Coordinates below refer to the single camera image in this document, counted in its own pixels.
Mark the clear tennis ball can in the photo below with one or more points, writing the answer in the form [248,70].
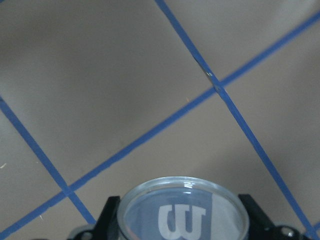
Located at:
[181,208]

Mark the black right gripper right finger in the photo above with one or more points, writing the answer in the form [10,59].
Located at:
[259,222]

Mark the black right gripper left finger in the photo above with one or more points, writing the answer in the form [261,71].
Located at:
[107,227]

